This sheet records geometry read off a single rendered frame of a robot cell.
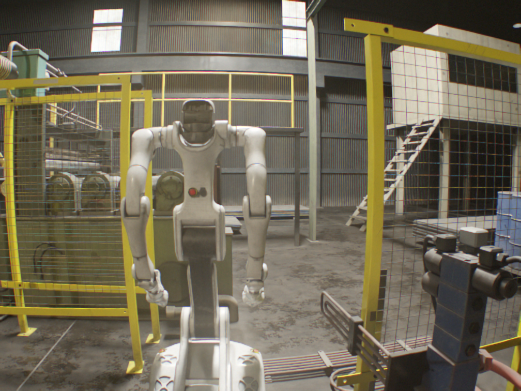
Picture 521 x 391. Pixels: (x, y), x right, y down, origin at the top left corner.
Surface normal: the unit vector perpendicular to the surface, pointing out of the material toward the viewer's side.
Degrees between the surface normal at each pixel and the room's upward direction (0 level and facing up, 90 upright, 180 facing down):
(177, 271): 88
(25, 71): 90
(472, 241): 90
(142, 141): 63
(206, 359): 23
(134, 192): 82
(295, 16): 90
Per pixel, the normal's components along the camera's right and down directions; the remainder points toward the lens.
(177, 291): 0.17, 0.10
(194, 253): 0.07, 0.35
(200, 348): 0.04, -0.89
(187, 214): 0.07, -0.09
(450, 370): -0.99, 0.01
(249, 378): 0.04, -0.74
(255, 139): 0.11, -0.39
